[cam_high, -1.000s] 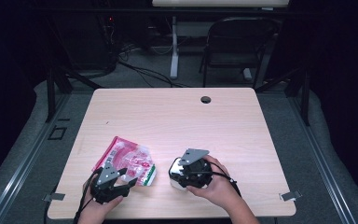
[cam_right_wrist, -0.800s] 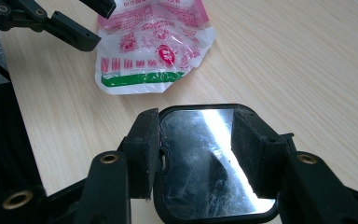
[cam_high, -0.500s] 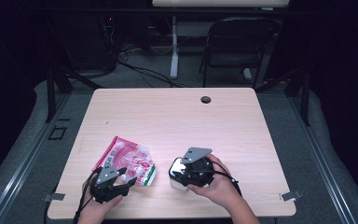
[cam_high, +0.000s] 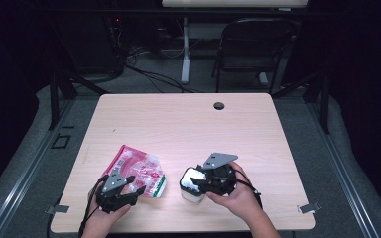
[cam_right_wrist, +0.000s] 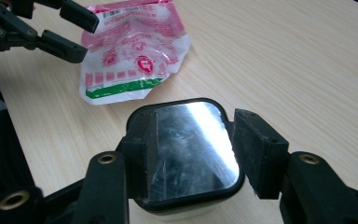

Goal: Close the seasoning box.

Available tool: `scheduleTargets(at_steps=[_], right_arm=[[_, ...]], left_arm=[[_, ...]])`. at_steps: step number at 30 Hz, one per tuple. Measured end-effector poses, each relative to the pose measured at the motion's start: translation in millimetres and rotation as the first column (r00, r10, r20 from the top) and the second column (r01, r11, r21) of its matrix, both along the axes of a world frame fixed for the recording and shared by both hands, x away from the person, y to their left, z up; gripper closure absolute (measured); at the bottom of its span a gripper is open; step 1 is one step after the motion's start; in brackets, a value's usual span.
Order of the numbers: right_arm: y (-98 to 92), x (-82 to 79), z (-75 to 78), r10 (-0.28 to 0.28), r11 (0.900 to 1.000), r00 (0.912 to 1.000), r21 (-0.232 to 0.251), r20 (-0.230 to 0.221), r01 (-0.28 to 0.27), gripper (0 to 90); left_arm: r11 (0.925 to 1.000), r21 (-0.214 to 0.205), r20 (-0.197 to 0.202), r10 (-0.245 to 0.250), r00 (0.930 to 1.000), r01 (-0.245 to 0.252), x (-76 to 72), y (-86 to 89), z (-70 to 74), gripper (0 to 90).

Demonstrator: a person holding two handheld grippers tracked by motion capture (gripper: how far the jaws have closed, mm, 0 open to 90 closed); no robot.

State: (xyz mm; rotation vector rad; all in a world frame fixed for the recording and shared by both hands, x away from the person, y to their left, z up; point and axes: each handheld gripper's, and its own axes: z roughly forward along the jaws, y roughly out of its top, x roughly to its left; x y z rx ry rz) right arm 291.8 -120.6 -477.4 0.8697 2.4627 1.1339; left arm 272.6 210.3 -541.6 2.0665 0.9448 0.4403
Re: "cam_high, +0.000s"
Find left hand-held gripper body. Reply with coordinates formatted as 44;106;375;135
95;169;132;214

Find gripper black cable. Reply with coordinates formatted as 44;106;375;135
78;176;109;236
233;168;264;210

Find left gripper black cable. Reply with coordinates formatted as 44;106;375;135
78;176;109;236

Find black computer tower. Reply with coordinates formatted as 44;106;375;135
63;13;124;77

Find clear pink-printed plastic bag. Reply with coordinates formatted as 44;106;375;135
101;144;168;199

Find black floor cables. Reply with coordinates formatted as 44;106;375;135
122;46;201;94

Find white desk leg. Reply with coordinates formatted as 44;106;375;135
180;16;192;84

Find person's right hand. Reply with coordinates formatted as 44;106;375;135
206;161;263;221

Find black folding chair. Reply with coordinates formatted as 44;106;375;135
211;18;300;95

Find aluminium floor rail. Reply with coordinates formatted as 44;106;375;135
306;98;381;238
0;98;77;238

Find person's left hand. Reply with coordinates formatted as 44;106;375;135
84;197;132;233

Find black frame post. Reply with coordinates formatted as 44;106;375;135
271;68;331;135
48;69;108;131

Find grey metal bracket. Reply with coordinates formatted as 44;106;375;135
45;204;70;215
297;201;322;214

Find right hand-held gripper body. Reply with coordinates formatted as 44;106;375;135
197;152;239;196

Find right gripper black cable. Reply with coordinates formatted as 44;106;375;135
233;168;264;210

